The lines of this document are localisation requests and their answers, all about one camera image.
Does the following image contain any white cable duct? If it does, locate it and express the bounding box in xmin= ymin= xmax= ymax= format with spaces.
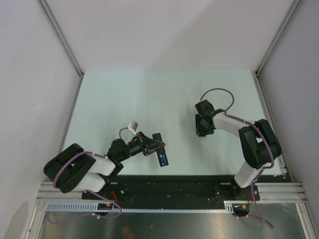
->
xmin=44 ymin=202 xmax=250 ymax=214

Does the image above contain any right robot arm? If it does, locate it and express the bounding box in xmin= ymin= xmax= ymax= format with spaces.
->
xmin=195 ymin=100 xmax=282 ymax=200

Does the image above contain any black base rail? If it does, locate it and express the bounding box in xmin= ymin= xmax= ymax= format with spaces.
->
xmin=49 ymin=174 xmax=261 ymax=210

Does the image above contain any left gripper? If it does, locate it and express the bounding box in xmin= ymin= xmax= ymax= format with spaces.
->
xmin=118 ymin=131 xmax=164 ymax=162

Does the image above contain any right aluminium frame post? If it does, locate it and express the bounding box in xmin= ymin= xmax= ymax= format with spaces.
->
xmin=255 ymin=0 xmax=304 ymax=75

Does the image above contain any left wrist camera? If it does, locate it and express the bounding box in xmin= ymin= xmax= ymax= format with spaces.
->
xmin=128 ymin=121 xmax=138 ymax=136

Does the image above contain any blue battery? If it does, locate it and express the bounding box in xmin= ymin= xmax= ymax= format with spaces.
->
xmin=162 ymin=154 xmax=168 ymax=165

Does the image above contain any left aluminium frame post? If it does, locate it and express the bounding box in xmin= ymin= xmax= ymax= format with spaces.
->
xmin=37 ymin=0 xmax=84 ymax=80

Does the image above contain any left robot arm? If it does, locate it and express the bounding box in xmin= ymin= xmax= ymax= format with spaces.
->
xmin=43 ymin=131 xmax=168 ymax=199

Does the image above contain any aluminium frame post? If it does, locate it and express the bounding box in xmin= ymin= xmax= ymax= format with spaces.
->
xmin=255 ymin=0 xmax=304 ymax=75
xmin=37 ymin=0 xmax=84 ymax=80

